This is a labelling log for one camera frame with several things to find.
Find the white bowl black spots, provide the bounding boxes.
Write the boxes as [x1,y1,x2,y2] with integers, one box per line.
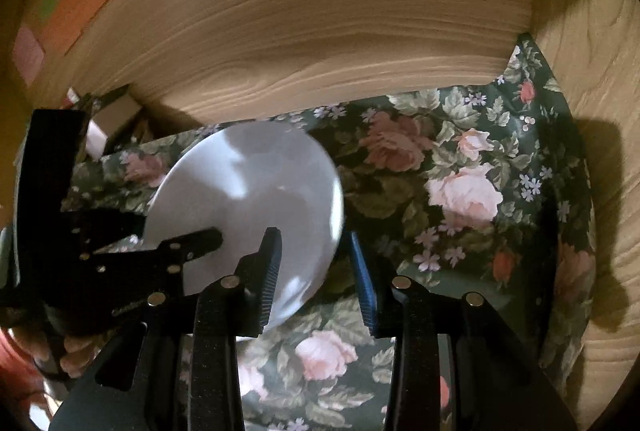
[142,121,344,328]

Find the orange left sleeve forearm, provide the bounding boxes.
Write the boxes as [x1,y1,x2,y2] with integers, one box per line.
[1,329,50,430]

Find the person left hand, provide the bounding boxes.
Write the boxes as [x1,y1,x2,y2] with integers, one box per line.
[9,327,106,379]

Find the small cardboard box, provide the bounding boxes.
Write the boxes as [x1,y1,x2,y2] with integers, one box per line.
[86,94,142,160]

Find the floral tablecloth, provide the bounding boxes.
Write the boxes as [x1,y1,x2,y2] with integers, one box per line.
[62,32,599,431]

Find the pink sticky note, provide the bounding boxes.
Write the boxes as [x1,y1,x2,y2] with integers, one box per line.
[12,24,44,86]

